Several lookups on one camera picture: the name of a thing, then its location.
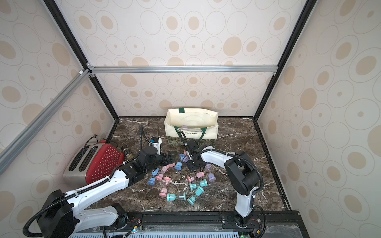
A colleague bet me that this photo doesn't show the purple hourglass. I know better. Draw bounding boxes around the purple hourglass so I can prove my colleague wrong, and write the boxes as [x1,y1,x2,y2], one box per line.
[183,156,190,163]
[208,173,216,182]

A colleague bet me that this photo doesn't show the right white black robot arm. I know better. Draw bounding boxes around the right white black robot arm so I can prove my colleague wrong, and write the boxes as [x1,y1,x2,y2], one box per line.
[177,129,264,228]

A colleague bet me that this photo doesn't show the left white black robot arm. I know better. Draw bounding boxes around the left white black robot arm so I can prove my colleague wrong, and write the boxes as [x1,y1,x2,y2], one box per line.
[23,138,174,238]

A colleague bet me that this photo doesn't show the pink hourglass upper middle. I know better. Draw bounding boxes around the pink hourglass upper middle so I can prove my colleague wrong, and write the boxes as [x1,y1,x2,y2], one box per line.
[165,163,176,171]

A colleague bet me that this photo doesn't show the pink hourglass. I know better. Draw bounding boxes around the pink hourglass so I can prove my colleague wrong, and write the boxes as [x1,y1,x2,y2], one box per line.
[159,187,168,197]
[187,172,205,183]
[165,163,176,171]
[156,166,172,186]

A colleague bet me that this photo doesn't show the pink hourglass right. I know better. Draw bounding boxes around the pink hourglass right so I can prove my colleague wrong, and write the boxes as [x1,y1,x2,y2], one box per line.
[187,172,205,183]

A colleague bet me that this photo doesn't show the blue hourglass centre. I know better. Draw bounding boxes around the blue hourglass centre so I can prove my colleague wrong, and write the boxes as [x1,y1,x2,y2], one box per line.
[174,153,186,171]

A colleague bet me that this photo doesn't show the blue hourglass left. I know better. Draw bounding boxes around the blue hourglass left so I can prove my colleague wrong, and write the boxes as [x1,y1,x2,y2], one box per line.
[147,168,160,185]

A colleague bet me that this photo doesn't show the pink hourglass lower left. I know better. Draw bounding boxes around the pink hourglass lower left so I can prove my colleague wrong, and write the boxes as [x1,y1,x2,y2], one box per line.
[156,166,172,186]

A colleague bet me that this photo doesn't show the teal hourglass bottom right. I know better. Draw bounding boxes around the teal hourglass bottom right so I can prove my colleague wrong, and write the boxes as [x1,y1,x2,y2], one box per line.
[187,186,204,206]

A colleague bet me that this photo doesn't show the pink hourglass bottom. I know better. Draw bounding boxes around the pink hourglass bottom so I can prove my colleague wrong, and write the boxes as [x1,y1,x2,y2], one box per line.
[159,187,168,197]

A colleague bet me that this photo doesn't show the teal hourglass bottom left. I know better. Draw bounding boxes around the teal hourglass bottom left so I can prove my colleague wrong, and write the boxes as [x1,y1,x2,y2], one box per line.
[167,192,186,201]

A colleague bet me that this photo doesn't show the cream canvas tote bag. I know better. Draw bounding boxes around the cream canvas tote bag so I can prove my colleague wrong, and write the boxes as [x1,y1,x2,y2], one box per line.
[164,108,219,141]

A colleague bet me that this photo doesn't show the red and steel toaster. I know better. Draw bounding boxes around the red and steel toaster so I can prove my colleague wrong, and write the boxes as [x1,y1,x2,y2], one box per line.
[63,141,125,188]

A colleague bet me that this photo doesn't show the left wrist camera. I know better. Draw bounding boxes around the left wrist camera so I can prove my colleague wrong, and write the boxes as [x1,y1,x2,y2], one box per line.
[150,137,162,155]

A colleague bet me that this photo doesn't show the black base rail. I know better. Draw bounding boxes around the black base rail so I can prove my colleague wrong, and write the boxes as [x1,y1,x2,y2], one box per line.
[53,210,310,238]

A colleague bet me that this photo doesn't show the aluminium frame rail back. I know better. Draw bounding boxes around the aluminium frame rail back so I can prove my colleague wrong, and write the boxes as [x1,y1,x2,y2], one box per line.
[89,65,278,73]

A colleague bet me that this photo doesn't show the aluminium frame rail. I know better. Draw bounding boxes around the aluminium frame rail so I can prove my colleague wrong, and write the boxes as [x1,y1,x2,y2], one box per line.
[1,69,90,174]
[89,65,278,73]

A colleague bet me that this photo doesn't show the aluminium frame rail left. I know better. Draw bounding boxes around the aluminium frame rail left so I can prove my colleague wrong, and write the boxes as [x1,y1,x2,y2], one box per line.
[1,69,90,174]

